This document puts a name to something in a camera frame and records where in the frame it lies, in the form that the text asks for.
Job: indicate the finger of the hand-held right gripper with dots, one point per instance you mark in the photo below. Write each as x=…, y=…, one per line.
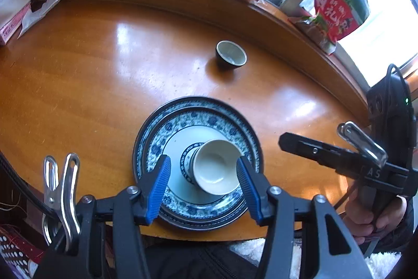
x=300, y=145

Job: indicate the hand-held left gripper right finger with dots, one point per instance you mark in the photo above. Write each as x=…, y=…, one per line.
x=248, y=187

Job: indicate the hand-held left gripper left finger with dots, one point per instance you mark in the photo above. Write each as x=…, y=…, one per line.
x=160, y=187

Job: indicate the white teacup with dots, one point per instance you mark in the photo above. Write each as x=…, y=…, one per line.
x=214, y=164

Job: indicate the blue white floral plate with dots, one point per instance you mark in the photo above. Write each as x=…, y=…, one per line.
x=183, y=122

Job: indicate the blue rimmed porcelain plate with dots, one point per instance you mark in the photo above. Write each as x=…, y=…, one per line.
x=196, y=102

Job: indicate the small dark ceramic cup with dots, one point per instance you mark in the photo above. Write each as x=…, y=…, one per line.
x=230, y=52

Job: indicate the person's right hand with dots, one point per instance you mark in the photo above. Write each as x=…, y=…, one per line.
x=359, y=217

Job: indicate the silver spring clip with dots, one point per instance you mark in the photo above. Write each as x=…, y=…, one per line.
x=362, y=141
x=70, y=187

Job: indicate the white fluffy cloth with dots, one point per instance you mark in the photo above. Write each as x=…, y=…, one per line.
x=251, y=249

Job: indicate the person's dark clothing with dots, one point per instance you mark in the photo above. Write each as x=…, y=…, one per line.
x=196, y=262

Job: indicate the red green gift bag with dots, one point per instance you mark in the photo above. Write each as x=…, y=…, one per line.
x=339, y=14

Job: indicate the red fabric item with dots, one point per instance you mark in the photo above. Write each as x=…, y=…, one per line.
x=16, y=253

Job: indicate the pink box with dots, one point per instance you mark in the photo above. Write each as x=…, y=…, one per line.
x=13, y=25

